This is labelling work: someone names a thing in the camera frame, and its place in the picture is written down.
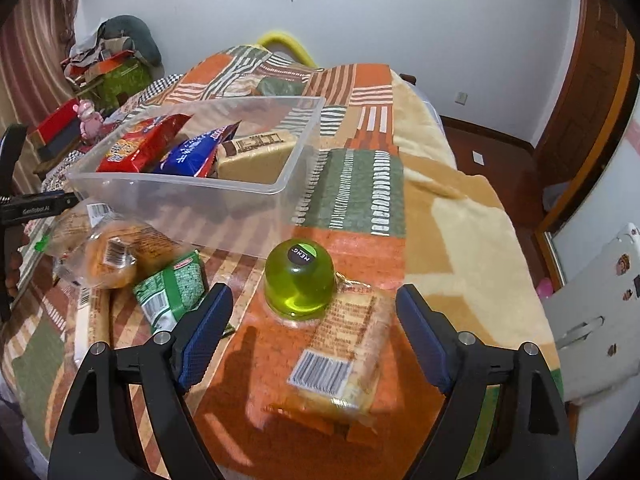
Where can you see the white wall socket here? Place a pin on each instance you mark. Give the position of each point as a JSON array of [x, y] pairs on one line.
[[461, 98], [478, 158]]

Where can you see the round bun packet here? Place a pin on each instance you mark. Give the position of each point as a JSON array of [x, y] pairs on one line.
[[107, 260]]

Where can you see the green snack packet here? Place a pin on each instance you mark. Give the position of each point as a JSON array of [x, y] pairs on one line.
[[170, 285]]

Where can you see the white chair with stickers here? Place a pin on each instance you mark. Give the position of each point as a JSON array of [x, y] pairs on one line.
[[600, 300]]

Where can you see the pile of clothes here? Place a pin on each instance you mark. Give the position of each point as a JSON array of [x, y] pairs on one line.
[[125, 35]]

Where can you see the clear bread packet with barcode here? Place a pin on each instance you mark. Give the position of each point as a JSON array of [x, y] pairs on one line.
[[345, 350]]

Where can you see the striped brown curtain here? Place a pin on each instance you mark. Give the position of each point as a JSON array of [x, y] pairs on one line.
[[35, 60]]

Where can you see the clear plastic container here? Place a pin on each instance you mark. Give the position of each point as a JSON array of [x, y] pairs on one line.
[[200, 210]]

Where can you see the long pale snack packet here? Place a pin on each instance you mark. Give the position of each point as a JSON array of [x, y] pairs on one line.
[[92, 320]]

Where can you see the red snack packet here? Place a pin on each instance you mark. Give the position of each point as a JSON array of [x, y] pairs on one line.
[[135, 145]]

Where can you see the green jelly cup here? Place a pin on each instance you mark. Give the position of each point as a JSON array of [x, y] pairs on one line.
[[300, 290]]

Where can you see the clear pastry packet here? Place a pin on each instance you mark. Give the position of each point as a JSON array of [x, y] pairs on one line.
[[70, 225]]

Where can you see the beige cake packet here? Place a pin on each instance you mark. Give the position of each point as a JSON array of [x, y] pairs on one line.
[[255, 157]]

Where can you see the wooden door frame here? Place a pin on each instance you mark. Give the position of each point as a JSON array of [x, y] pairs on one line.
[[595, 85]]

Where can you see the blue snack packet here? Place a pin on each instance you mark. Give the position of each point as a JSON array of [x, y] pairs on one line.
[[185, 157]]

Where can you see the pink plastic item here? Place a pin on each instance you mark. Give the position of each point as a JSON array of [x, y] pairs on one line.
[[545, 290]]

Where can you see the pink toy figure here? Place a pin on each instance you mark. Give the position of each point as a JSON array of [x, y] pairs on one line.
[[90, 119]]

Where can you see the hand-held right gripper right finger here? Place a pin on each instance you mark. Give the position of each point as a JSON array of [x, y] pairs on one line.
[[425, 342]]

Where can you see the red box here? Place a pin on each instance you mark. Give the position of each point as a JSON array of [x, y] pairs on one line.
[[55, 127]]

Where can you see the green box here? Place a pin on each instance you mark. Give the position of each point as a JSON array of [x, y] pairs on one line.
[[122, 82]]

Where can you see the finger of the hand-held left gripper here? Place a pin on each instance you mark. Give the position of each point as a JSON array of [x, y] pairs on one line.
[[64, 200]]

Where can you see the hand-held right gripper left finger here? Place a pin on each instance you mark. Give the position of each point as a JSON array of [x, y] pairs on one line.
[[206, 336]]

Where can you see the yellow bed rail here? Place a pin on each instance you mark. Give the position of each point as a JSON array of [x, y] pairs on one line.
[[296, 42]]

